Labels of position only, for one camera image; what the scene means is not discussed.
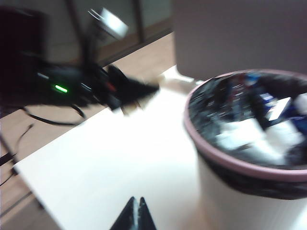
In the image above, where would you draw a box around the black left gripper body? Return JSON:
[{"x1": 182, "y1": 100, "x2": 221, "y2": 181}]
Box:
[{"x1": 105, "y1": 64, "x2": 160, "y2": 113}]

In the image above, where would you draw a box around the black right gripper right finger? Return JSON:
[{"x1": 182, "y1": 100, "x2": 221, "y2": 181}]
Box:
[{"x1": 138, "y1": 196, "x2": 156, "y2": 230}]

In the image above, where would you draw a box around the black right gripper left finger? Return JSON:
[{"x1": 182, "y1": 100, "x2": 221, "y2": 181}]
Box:
[{"x1": 110, "y1": 196, "x2": 139, "y2": 230}]

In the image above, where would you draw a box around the black trash bag liner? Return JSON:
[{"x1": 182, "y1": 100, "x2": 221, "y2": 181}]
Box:
[{"x1": 187, "y1": 71, "x2": 307, "y2": 201}]

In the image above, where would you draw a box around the white ribbed trash can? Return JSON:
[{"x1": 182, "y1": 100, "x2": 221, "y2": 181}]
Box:
[{"x1": 195, "y1": 158, "x2": 307, "y2": 230}]

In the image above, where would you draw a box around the white waste in can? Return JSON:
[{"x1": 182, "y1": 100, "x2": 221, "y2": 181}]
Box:
[{"x1": 217, "y1": 117, "x2": 304, "y2": 163}]

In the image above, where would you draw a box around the blue wrapper in can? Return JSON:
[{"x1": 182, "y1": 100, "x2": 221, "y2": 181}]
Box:
[{"x1": 258, "y1": 92, "x2": 307, "y2": 122}]

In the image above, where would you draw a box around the silver metal part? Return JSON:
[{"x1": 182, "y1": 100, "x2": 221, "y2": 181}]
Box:
[{"x1": 87, "y1": 7, "x2": 130, "y2": 41}]

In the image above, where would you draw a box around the grey desk divider panel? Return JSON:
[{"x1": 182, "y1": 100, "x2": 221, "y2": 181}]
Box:
[{"x1": 172, "y1": 0, "x2": 307, "y2": 80}]

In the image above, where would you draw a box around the black floor cable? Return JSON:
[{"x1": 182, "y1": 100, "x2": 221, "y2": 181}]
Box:
[{"x1": 23, "y1": 104, "x2": 86, "y2": 127}]

